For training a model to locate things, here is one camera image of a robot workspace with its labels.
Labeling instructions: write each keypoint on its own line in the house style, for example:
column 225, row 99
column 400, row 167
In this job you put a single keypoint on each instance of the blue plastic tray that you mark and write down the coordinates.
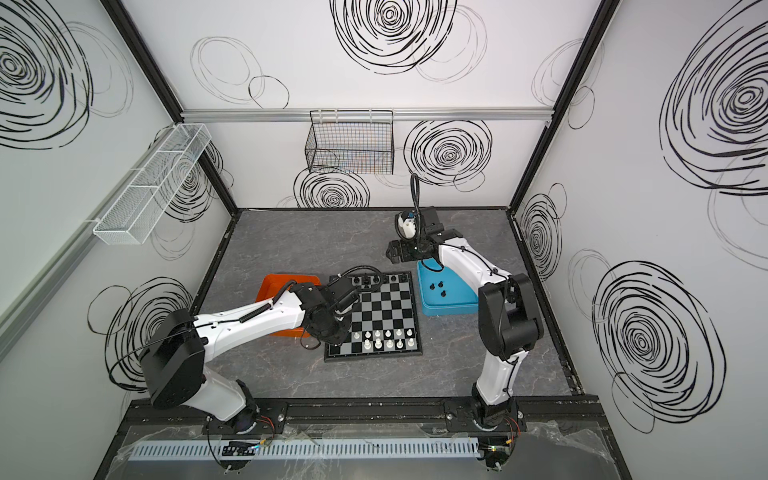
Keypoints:
column 461, row 298

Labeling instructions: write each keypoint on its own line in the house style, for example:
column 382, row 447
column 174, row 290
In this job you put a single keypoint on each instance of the white slotted cable duct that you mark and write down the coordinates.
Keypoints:
column 305, row 449

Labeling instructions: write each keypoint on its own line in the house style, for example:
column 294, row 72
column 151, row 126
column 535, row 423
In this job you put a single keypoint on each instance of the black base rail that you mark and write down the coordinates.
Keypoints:
column 455, row 414

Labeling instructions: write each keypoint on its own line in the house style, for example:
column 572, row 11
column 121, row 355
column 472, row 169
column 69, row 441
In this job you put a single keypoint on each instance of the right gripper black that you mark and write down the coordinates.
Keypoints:
column 399, row 251

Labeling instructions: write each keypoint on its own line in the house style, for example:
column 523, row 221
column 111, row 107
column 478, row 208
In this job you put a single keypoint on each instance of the black white chess board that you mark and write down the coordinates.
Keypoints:
column 384, row 321

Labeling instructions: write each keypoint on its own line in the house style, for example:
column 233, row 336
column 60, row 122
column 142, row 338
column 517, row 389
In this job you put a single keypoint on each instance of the white wire shelf basket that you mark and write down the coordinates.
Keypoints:
column 168, row 182

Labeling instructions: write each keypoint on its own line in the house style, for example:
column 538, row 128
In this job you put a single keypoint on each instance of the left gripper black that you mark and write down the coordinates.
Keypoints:
column 364, row 281

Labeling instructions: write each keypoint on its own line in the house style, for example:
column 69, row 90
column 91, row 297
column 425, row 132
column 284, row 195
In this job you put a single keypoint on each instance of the black wire basket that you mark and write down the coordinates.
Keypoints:
column 353, row 140

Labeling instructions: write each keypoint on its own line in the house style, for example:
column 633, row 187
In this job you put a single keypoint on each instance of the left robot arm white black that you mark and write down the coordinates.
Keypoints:
column 174, row 362

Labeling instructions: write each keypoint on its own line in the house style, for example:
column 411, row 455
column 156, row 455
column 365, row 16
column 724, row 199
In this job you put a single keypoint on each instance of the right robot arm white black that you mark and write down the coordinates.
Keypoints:
column 509, row 318

